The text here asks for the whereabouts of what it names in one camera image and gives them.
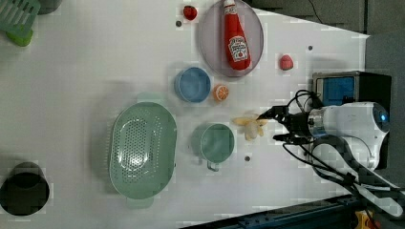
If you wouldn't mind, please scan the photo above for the large black cylinder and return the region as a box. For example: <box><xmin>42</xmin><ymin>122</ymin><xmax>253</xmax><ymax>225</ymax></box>
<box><xmin>1</xmin><ymin>162</ymin><xmax>50</xmax><ymax>217</ymax></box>

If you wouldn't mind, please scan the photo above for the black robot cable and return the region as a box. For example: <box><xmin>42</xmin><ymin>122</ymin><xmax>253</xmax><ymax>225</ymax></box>
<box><xmin>282</xmin><ymin>89</ymin><xmax>395</xmax><ymax>198</ymax></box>

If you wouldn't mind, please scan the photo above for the black toaster oven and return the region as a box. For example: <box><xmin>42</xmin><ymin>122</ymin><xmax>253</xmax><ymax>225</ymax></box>
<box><xmin>309</xmin><ymin>72</ymin><xmax>392</xmax><ymax>170</ymax></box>

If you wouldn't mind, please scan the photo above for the orange slice toy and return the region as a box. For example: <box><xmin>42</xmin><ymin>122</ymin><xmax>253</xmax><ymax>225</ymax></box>
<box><xmin>213</xmin><ymin>84</ymin><xmax>229</xmax><ymax>102</ymax></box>

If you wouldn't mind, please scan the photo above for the blue bowl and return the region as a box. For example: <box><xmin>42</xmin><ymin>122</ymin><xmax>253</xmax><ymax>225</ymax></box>
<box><xmin>174</xmin><ymin>67</ymin><xmax>211</xmax><ymax>103</ymax></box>

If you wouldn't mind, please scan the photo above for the peeled toy banana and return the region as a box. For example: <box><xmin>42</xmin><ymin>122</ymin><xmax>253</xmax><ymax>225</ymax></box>
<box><xmin>232</xmin><ymin>114</ymin><xmax>267</xmax><ymax>141</ymax></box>

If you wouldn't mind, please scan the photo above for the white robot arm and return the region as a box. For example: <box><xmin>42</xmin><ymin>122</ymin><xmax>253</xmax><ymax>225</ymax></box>
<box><xmin>258</xmin><ymin>102</ymin><xmax>404</xmax><ymax>220</ymax></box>

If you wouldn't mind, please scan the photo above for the green colander basket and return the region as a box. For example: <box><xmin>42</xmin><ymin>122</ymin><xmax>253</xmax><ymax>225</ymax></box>
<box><xmin>109</xmin><ymin>93</ymin><xmax>177</xmax><ymax>209</ymax></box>

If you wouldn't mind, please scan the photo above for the red ketchup bottle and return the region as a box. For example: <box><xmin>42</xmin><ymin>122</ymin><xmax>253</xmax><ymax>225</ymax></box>
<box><xmin>224</xmin><ymin>0</ymin><xmax>251</xmax><ymax>71</ymax></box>

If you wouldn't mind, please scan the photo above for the grey round plate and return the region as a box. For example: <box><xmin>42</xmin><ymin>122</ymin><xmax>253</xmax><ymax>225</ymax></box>
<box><xmin>199</xmin><ymin>0</ymin><xmax>264</xmax><ymax>77</ymax></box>

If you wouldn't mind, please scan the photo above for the green dish rack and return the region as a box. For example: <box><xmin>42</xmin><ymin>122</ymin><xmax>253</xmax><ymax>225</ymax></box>
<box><xmin>0</xmin><ymin>0</ymin><xmax>40</xmax><ymax>47</ymax></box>

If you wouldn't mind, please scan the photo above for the green cup with handle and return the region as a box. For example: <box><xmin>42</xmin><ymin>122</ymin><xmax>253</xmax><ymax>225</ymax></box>
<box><xmin>191</xmin><ymin>123</ymin><xmax>235</xmax><ymax>172</ymax></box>

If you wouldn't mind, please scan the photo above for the small red tomato toy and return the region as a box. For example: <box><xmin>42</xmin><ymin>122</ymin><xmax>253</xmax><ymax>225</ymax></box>
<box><xmin>183</xmin><ymin>6</ymin><xmax>198</xmax><ymax>21</ymax></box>

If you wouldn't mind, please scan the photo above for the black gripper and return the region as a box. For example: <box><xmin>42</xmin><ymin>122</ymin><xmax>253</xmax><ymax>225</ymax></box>
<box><xmin>257</xmin><ymin>106</ymin><xmax>312</xmax><ymax>145</ymax></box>

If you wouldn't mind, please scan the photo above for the red strawberry toy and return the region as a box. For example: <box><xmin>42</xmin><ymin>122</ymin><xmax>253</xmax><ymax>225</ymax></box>
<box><xmin>279</xmin><ymin>54</ymin><xmax>293</xmax><ymax>71</ymax></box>

